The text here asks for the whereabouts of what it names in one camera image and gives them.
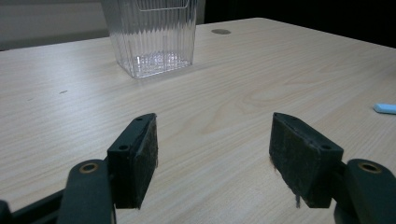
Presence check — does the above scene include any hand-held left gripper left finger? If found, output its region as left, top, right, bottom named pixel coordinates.
left=106, top=112, right=159, bottom=210

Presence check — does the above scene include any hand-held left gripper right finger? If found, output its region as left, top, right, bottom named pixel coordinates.
left=268, top=112, right=345, bottom=209

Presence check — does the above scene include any light blue toothbrush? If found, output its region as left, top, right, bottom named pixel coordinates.
left=373, top=103, right=396, bottom=116

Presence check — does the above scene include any clear ribbed plastic container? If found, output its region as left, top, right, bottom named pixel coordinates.
left=100, top=0, right=199, bottom=79

